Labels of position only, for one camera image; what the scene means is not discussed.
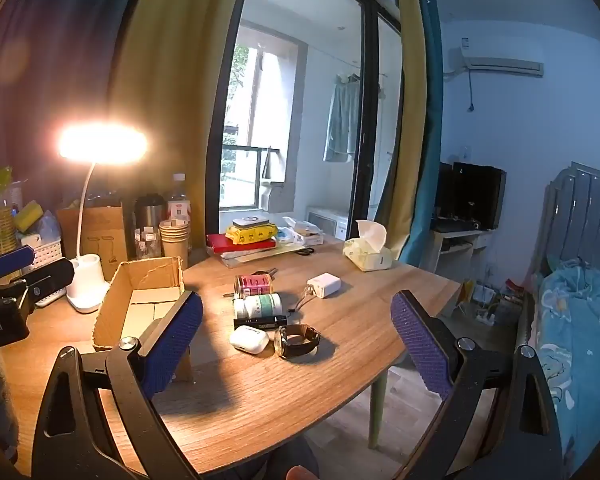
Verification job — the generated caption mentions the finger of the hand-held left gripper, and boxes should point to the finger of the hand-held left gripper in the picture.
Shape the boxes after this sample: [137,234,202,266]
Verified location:
[10,258,76,308]
[0,246,36,283]

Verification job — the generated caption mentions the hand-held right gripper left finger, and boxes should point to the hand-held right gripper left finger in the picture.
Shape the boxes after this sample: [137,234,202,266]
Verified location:
[32,290,204,480]

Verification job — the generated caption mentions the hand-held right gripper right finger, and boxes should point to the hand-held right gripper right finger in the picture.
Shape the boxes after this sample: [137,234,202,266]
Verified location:
[390,290,563,480]

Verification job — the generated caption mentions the cardboard box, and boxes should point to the cardboard box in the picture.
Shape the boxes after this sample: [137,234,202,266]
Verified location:
[91,256,193,383]

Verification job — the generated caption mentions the white earbuds case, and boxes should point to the white earbuds case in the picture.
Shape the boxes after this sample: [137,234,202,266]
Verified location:
[229,325,270,352]

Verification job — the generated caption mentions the black flashlight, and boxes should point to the black flashlight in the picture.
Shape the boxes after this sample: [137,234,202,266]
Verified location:
[233,313,289,332]

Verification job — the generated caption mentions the white pill bottle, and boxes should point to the white pill bottle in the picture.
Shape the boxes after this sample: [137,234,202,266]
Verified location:
[233,293,283,319]

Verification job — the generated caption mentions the red labelled tin can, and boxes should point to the red labelled tin can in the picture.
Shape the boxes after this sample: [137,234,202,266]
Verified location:
[234,274,273,301]

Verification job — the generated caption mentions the white plug charger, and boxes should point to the white plug charger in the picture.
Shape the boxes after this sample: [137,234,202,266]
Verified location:
[306,273,342,301]

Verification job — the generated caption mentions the brown strap wristwatch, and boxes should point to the brown strap wristwatch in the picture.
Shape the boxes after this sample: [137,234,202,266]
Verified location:
[273,323,322,360]

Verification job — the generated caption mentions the white plastic basket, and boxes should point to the white plastic basket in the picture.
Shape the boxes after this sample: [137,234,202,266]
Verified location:
[17,240,64,282]

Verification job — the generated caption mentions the woven yellow cup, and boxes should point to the woven yellow cup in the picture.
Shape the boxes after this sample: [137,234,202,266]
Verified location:
[0,207,19,261]

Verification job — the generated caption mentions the white desk lamp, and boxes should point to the white desk lamp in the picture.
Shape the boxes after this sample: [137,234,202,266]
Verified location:
[57,122,148,314]

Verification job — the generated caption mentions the blue plastic bag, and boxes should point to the blue plastic bag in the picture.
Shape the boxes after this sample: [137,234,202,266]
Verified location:
[34,209,62,247]

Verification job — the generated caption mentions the yellow sponge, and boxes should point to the yellow sponge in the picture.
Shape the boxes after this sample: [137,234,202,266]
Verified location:
[13,201,45,234]

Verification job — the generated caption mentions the brown lamp carton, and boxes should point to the brown lamp carton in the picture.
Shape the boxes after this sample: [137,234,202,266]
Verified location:
[56,201,128,282]

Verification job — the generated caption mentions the green table leg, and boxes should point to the green table leg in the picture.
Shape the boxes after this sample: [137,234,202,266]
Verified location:
[368,369,389,451]

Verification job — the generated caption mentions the stack of brown paper cups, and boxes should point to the stack of brown paper cups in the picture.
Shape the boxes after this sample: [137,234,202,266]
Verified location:
[159,219,191,270]

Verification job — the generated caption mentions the white computer desk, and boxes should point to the white computer desk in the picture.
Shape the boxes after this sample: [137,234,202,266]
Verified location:
[422,227,493,282]

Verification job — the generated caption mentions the floral glass jar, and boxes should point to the floral glass jar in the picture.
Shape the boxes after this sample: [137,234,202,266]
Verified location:
[135,227,162,260]

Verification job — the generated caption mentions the yellow tissue pack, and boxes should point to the yellow tissue pack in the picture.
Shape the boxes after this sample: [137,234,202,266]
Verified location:
[342,220,394,272]

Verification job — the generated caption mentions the steel thermos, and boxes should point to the steel thermos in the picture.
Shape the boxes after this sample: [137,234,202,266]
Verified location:
[132,194,163,233]

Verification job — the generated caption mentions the red book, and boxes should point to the red book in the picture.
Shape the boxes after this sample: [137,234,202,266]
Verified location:
[206,233,277,257]

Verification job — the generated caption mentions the clear water bottle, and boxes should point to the clear water bottle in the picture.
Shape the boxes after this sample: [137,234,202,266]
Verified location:
[167,173,192,222]

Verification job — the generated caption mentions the white microwave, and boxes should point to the white microwave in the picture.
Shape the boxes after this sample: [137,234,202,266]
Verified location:
[306,206,354,240]

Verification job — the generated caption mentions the black monitor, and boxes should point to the black monitor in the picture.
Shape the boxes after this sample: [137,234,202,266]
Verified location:
[437,161,507,231]

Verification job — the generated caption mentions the blue printed blanket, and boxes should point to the blue printed blanket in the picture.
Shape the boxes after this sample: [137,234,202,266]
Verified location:
[530,257,600,473]

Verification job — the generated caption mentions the white plastic packets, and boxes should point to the white plastic packets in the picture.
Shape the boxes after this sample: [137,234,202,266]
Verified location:
[279,216,327,247]

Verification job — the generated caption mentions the yellow and blue curtain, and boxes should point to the yellow and blue curtain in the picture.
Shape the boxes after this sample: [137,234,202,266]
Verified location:
[0,0,256,261]
[391,0,445,264]

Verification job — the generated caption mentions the grey headboard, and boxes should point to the grey headboard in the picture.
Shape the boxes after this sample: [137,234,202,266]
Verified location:
[542,161,600,281]

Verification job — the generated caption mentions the hanging pale green clothes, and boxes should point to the hanging pale green clothes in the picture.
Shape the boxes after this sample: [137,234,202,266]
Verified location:
[323,74,361,164]

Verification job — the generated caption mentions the white air conditioner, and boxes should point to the white air conditioner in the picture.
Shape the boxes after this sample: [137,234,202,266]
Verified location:
[442,45,545,79]

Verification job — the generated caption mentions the black sliding door frame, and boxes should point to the black sliding door frame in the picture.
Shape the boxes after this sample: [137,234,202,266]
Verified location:
[204,0,407,262]

